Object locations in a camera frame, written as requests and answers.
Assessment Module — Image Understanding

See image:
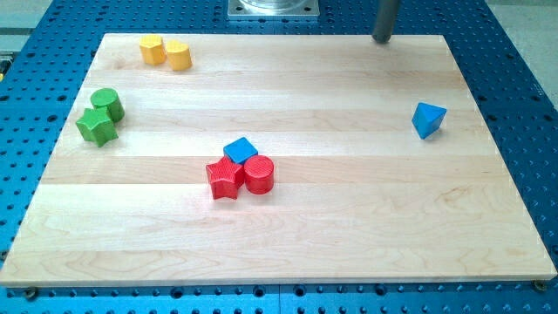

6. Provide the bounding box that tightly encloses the red cylinder block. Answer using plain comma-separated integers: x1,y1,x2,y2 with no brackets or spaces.
244,155,275,195

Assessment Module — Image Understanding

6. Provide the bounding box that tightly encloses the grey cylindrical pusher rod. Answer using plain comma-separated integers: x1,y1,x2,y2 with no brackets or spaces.
371,0,401,44

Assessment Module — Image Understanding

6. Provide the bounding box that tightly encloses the blue cube block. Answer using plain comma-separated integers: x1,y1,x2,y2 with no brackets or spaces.
223,137,258,165

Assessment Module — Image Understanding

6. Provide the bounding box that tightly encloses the red star block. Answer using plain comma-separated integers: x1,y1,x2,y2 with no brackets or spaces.
206,156,245,200

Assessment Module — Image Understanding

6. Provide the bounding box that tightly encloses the green cylinder block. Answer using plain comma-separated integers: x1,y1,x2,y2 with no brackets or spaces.
90,88,125,122

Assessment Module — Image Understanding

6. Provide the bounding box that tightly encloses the yellow hexagon block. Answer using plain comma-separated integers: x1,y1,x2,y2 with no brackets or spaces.
139,34,167,65

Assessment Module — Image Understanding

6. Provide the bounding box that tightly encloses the yellow heart block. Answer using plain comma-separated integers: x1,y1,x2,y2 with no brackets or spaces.
166,40,193,71

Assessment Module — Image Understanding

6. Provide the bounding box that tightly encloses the left board stop bolt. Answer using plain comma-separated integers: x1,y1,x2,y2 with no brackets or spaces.
23,287,38,301

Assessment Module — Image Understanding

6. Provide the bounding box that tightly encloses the blue triangle block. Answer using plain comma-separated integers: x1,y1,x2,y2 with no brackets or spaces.
412,102,447,140

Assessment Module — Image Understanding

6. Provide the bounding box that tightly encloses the right board stop bolt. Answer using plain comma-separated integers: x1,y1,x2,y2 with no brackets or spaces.
532,280,548,292

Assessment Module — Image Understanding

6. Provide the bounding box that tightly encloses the green star block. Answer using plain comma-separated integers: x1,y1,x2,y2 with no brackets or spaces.
76,107,119,147

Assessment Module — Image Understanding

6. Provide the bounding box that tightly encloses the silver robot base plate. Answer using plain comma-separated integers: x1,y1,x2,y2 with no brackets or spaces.
228,0,320,18

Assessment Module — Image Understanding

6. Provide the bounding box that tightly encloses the board stop bolt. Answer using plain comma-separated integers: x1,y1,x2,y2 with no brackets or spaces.
23,287,38,301
532,280,548,292

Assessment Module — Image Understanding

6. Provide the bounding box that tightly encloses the light wooden board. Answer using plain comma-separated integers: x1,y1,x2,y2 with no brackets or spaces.
1,33,556,287

